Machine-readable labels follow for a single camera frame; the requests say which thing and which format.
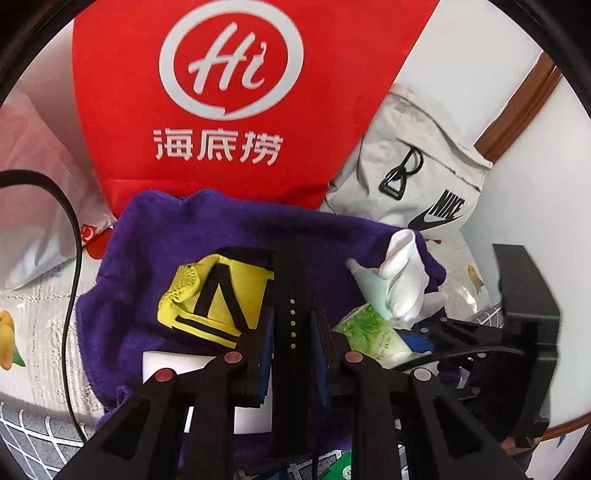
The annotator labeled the brown wooden door frame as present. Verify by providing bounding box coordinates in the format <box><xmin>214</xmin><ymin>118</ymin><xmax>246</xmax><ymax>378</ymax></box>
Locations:
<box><xmin>475</xmin><ymin>53</ymin><xmax>561</xmax><ymax>162</ymax></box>

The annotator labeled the black cable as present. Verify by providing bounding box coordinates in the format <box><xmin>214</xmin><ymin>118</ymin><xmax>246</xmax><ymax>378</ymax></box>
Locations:
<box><xmin>0</xmin><ymin>170</ymin><xmax>100</xmax><ymax>444</ymax></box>

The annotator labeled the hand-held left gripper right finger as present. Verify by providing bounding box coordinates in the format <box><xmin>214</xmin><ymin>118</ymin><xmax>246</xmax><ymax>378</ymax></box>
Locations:
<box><xmin>310</xmin><ymin>307</ymin><xmax>532</xmax><ymax>480</ymax></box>

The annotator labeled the white glove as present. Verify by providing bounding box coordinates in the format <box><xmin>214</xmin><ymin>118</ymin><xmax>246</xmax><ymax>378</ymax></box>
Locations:
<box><xmin>379</xmin><ymin>228</ymin><xmax>446</xmax><ymax>324</ymax></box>

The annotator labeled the yellow mesh pouch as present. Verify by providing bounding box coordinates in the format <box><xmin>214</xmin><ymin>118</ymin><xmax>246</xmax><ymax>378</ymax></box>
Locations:
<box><xmin>157</xmin><ymin>247</ymin><xmax>277</xmax><ymax>342</ymax></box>

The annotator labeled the green tissue pack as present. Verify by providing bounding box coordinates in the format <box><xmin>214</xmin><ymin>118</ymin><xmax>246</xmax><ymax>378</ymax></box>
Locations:
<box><xmin>332</xmin><ymin>302</ymin><xmax>416</xmax><ymax>370</ymax></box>

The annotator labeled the white box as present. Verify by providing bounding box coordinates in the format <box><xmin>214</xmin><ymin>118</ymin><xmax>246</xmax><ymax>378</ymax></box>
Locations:
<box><xmin>142</xmin><ymin>351</ymin><xmax>273</xmax><ymax>437</ymax></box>

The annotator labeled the white plastic shopping bag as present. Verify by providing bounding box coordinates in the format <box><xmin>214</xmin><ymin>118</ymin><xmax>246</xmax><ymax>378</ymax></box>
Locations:
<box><xmin>0</xmin><ymin>88</ymin><xmax>118</xmax><ymax>291</ymax></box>

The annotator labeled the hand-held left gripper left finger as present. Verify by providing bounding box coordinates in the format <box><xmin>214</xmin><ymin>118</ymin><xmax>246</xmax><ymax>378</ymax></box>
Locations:
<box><xmin>58</xmin><ymin>316</ymin><xmax>277</xmax><ymax>480</ymax></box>

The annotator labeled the grey checked tablecloth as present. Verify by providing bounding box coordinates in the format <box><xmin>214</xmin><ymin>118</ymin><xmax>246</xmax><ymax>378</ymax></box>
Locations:
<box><xmin>0</xmin><ymin>300</ymin><xmax>504</xmax><ymax>480</ymax></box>

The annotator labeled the light green cloth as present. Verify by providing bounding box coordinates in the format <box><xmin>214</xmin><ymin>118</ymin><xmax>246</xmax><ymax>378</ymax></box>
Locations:
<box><xmin>346</xmin><ymin>258</ymin><xmax>398</xmax><ymax>319</ymax></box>

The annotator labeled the grey canvas bag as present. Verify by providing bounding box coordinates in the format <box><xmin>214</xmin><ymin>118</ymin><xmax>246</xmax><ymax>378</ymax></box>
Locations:
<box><xmin>318</xmin><ymin>83</ymin><xmax>495</xmax><ymax>232</ymax></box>

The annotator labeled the red paper bag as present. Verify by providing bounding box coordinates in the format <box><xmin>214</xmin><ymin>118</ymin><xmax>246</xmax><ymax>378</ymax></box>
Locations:
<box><xmin>71</xmin><ymin>0</ymin><xmax>439</xmax><ymax>217</ymax></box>

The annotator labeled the purple towel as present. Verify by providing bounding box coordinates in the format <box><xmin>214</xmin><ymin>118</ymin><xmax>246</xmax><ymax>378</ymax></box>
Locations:
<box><xmin>76</xmin><ymin>189</ymin><xmax>448</xmax><ymax>462</ymax></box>

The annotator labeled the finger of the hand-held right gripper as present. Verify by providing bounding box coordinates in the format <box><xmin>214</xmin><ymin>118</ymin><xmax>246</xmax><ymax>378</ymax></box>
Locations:
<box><xmin>392</xmin><ymin>346</ymin><xmax>506</xmax><ymax>398</ymax></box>
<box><xmin>404</xmin><ymin>316</ymin><xmax>506</xmax><ymax>356</ymax></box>

